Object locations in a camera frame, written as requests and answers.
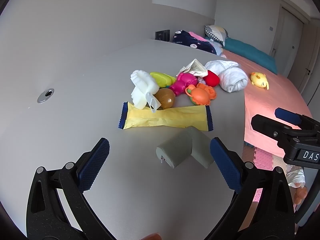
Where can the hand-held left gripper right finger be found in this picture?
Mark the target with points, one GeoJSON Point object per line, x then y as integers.
{"type": "Point", "coordinates": [225, 165]}

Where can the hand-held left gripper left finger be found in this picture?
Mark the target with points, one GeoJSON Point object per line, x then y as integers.
{"type": "Point", "coordinates": [93, 165]}

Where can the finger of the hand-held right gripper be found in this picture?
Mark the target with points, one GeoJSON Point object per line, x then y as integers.
{"type": "Point", "coordinates": [262, 123]}
{"type": "Point", "coordinates": [286, 115]}

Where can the grey foam corner guard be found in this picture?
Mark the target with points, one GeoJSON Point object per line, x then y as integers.
{"type": "Point", "coordinates": [180, 147]}

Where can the orange shell toy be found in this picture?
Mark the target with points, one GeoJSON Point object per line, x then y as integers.
{"type": "Point", "coordinates": [201, 96]}

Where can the yellow-green bear toy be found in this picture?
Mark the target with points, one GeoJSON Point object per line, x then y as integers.
{"type": "Point", "coordinates": [162, 78]}

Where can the person's left hand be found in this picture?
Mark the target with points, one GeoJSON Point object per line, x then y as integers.
{"type": "Point", "coordinates": [153, 237]}

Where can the bed with pink sheet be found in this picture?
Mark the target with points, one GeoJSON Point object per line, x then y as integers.
{"type": "Point", "coordinates": [270, 110]}

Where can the brown foam floor mat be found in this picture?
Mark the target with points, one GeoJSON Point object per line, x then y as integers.
{"type": "Point", "coordinates": [278, 162]}

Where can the white patterned cloth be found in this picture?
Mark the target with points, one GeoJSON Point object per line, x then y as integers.
{"type": "Point", "coordinates": [296, 177]}

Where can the pink foam floor mat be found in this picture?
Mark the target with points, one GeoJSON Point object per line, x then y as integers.
{"type": "Point", "coordinates": [260, 158]}

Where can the yellow chick plush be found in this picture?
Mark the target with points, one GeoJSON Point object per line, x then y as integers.
{"type": "Point", "coordinates": [258, 80]}

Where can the orange round object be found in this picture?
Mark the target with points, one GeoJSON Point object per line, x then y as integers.
{"type": "Point", "coordinates": [300, 195]}

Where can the white rolled towel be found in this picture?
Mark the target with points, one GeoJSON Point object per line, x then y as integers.
{"type": "Point", "coordinates": [232, 80]}

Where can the red ball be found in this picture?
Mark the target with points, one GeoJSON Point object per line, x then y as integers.
{"type": "Point", "coordinates": [212, 78]}

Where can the yellow wrapper with blue ends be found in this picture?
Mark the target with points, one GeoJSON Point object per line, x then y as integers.
{"type": "Point", "coordinates": [170, 117]}

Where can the lavender crumpled cloth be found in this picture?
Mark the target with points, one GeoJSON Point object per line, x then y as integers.
{"type": "Point", "coordinates": [202, 81]}

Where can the teal bolster pillow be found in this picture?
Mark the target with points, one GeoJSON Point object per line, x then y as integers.
{"type": "Point", "coordinates": [250, 50]}

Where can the white closet door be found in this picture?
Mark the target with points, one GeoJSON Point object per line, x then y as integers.
{"type": "Point", "coordinates": [287, 35]}

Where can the metal table grommet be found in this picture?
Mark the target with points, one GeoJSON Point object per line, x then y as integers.
{"type": "Point", "coordinates": [45, 95]}

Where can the light blue blanket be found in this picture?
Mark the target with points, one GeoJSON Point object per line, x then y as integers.
{"type": "Point", "coordinates": [219, 50]}

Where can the clear plastic piece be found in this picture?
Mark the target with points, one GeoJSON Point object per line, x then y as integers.
{"type": "Point", "coordinates": [153, 102]}

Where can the crumpled patterned cloth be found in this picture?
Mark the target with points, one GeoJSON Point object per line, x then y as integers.
{"type": "Point", "coordinates": [195, 66]}

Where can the magenta bear toy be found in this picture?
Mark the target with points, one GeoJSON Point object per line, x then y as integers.
{"type": "Point", "coordinates": [183, 82]}

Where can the brown round toy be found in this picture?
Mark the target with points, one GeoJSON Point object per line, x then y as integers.
{"type": "Point", "coordinates": [163, 97]}

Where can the white foam packing piece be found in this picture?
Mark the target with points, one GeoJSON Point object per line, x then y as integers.
{"type": "Point", "coordinates": [142, 85]}

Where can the checkered patchwork pillow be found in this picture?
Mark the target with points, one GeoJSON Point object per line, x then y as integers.
{"type": "Point", "coordinates": [216, 33]}

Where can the navy rabbit print blanket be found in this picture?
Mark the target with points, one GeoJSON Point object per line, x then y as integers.
{"type": "Point", "coordinates": [190, 42]}

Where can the pink blanket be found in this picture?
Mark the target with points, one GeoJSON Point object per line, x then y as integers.
{"type": "Point", "coordinates": [196, 35]}

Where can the black wall socket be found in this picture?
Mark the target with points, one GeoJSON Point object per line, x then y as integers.
{"type": "Point", "coordinates": [162, 35]}

